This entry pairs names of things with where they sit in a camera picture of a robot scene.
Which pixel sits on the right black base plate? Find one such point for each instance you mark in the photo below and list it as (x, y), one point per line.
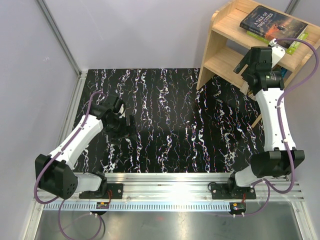
(221, 191)

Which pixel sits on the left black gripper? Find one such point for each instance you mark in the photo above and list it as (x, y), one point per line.
(127, 131)

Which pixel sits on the dark Tale of Two Cities book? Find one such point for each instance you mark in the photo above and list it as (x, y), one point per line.
(269, 24)

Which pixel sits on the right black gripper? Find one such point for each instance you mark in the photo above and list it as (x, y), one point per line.
(244, 61)

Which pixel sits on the blue 26-storey treehouse book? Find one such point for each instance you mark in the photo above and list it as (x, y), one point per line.
(283, 71)

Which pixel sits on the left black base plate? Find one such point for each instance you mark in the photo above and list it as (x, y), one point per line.
(112, 191)

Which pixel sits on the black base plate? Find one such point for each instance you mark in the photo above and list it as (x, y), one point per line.
(112, 191)
(221, 191)

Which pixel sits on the aluminium mounting rail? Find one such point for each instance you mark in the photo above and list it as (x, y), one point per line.
(169, 192)

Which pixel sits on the blue book back cover up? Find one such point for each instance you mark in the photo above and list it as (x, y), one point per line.
(250, 94)

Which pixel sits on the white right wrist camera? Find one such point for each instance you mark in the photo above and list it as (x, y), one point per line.
(277, 52)

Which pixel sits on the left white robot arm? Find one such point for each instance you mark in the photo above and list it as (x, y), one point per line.
(55, 172)

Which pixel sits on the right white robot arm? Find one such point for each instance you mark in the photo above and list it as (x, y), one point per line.
(280, 156)

